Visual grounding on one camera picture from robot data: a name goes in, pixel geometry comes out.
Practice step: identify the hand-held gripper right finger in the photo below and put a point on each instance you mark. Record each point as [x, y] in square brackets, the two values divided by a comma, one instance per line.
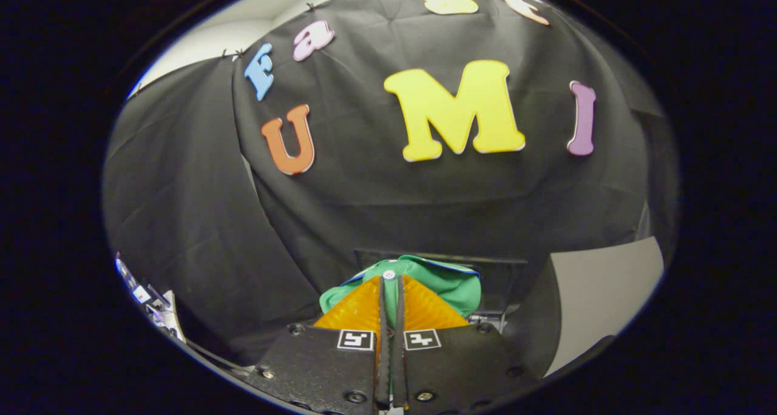
[461, 366]

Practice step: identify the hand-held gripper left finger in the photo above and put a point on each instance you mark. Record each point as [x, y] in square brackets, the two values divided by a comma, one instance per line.
[322, 366]

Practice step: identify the green polo shirt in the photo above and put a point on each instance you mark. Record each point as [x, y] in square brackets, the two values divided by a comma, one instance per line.
[452, 287]

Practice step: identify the black backdrop cloth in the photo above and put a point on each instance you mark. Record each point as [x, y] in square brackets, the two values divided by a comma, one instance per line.
[364, 209]

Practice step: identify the white and blue clutter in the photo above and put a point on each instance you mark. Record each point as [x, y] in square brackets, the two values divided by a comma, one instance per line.
[155, 306]

